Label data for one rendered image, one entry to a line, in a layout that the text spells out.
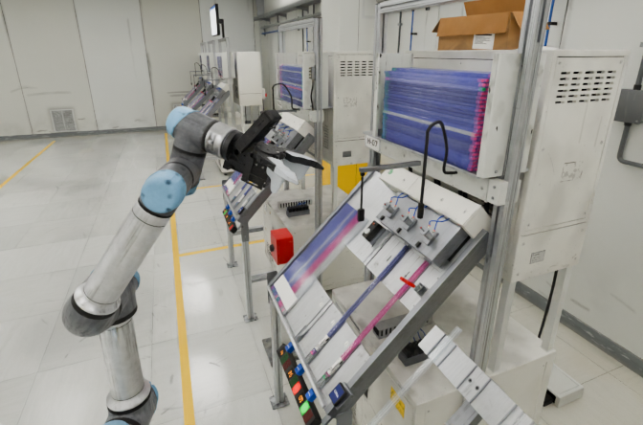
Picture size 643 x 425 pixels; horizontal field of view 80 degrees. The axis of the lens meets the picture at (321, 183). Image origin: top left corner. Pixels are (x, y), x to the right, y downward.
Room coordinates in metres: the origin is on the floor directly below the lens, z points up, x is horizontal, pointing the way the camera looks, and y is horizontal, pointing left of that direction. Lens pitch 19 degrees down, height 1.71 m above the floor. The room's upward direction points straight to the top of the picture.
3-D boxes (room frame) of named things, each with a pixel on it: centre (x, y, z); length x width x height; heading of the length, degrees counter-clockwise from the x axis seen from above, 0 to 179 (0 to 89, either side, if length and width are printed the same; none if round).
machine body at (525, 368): (1.39, -0.48, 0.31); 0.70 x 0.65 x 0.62; 22
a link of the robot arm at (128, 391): (0.84, 0.55, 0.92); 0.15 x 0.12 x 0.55; 4
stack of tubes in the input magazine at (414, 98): (1.29, -0.39, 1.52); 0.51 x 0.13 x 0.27; 22
